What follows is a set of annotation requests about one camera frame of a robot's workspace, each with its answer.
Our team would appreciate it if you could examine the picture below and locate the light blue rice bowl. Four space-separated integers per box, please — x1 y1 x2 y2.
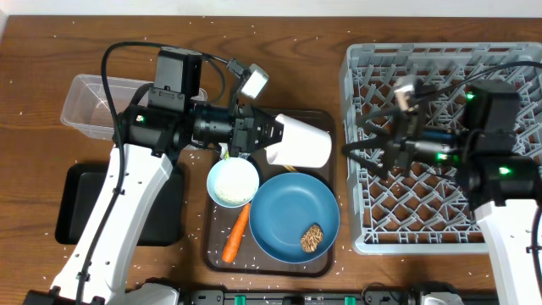
207 158 260 208

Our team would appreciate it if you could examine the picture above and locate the brown serving tray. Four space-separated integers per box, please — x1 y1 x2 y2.
202 109 339 278

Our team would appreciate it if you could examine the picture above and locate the wooden chopstick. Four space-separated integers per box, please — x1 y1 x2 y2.
284 165 298 172

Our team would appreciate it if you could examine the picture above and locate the clear plastic bin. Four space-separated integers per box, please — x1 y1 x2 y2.
60 74 208 143

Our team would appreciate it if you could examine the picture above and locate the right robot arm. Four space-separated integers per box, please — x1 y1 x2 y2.
341 79 541 304

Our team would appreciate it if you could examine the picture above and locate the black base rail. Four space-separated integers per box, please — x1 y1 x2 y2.
122 277 462 305

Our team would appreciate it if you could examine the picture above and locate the pink cup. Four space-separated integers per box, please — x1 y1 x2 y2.
265 114 332 168

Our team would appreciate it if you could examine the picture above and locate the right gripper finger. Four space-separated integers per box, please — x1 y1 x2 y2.
341 139 388 178
354 103 403 136

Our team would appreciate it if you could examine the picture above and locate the orange carrot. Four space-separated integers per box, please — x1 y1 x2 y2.
222 203 251 263

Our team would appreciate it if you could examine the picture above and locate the brown mushroom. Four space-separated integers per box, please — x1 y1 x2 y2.
301 224 324 252

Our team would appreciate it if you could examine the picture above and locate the large blue plate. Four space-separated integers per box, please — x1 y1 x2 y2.
249 172 340 263

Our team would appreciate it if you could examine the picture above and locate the grey dishwasher rack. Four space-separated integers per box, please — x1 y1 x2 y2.
340 42 541 255

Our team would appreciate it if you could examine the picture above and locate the black waste tray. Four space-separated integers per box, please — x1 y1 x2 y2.
55 164 185 247

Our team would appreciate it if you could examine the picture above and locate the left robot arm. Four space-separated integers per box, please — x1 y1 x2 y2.
25 44 284 305

